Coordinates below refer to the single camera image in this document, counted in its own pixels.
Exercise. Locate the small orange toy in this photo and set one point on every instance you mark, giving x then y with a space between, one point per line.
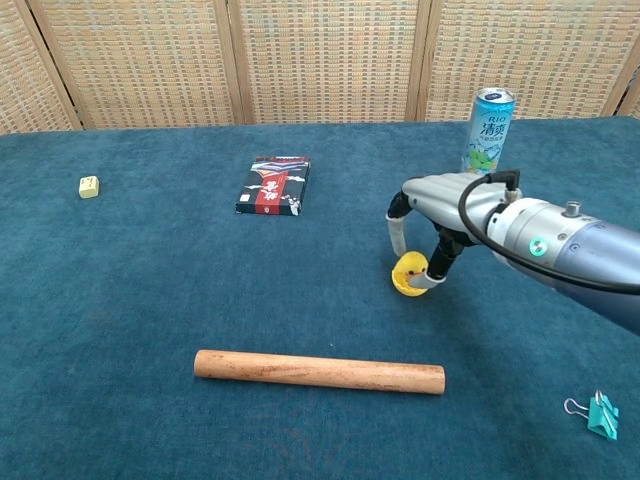
414 274

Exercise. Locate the cream mahjong tile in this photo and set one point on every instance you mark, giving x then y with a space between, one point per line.
89 187

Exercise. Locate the light blue drink can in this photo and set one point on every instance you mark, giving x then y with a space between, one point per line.
487 135

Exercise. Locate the teal binder clip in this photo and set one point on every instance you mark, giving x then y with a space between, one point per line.
602 417

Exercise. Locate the black red card box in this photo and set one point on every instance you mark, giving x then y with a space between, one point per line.
274 187

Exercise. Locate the yellow round disc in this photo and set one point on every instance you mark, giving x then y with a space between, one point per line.
400 286

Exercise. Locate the woven bamboo screen panel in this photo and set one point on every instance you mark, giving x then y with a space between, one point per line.
540 50
330 60
150 60
30 75

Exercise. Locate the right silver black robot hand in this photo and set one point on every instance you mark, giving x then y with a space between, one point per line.
445 200

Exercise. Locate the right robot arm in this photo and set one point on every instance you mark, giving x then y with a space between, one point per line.
575 250

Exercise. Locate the blue carpet table mat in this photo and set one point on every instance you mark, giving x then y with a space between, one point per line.
150 300

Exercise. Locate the wooden rolling rod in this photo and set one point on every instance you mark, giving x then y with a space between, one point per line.
320 372

